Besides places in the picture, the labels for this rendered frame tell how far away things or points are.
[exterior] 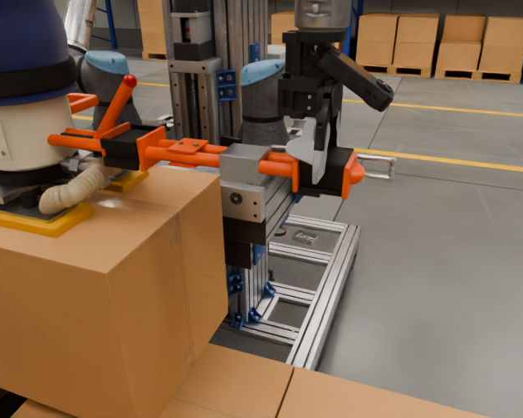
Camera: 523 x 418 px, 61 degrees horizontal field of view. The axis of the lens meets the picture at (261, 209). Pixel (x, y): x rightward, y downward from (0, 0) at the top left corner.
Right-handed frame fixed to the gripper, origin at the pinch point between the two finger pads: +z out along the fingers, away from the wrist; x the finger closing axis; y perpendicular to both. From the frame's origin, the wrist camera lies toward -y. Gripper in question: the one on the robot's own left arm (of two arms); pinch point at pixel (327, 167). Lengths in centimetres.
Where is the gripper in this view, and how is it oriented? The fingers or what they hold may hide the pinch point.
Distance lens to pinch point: 70.4
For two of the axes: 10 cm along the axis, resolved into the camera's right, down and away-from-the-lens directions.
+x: -3.5, 4.3, -8.3
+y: -9.4, -1.5, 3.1
